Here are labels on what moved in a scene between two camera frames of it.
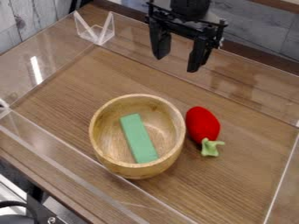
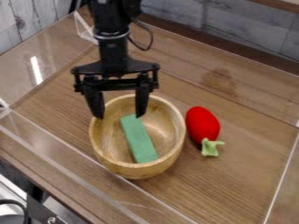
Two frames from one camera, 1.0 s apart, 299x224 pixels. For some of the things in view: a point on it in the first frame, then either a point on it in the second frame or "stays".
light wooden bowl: [165, 123] stays
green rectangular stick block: [138, 138] stays
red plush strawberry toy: [203, 128] stays
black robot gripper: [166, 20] → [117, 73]
